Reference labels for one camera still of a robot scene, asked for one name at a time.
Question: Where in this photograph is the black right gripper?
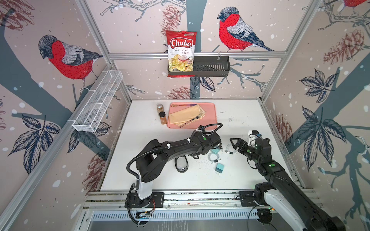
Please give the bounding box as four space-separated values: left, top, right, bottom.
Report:
229 137 262 165

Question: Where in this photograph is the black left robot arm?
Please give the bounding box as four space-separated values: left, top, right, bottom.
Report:
126 131 222 201

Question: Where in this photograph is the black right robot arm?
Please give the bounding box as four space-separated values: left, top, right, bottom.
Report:
230 138 346 231

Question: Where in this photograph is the pink plastic tray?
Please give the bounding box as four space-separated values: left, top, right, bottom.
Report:
167 102 217 130

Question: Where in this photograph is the black fork on tray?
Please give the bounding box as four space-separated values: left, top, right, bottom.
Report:
179 114 202 128

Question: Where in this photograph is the brown spice bottle black cap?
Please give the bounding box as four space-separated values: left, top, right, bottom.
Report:
159 111 167 125

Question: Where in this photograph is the tan spice jar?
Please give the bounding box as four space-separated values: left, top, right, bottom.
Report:
157 104 164 114

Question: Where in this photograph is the red cassava chips bag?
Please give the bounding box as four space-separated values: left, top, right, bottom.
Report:
166 30 197 77

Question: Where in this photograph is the teal wall charger middle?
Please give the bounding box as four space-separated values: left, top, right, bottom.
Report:
211 148 220 155

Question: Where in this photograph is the teal wall charger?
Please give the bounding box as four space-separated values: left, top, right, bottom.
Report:
211 148 220 155
215 163 225 174

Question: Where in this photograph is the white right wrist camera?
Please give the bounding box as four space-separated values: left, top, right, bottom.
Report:
248 130 262 146

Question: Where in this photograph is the teal wall charger front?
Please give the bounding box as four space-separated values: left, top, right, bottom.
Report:
215 163 225 174

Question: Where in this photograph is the black coiled cable front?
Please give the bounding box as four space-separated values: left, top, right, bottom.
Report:
174 155 190 173

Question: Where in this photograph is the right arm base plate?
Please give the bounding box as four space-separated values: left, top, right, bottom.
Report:
236 191 272 207

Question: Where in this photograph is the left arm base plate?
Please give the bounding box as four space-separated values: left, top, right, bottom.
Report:
124 191 164 209

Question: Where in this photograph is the black wall basket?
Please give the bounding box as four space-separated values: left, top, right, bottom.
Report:
168 56 230 78

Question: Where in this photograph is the white wire mesh basket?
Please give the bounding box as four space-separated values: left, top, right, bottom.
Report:
72 70 123 132

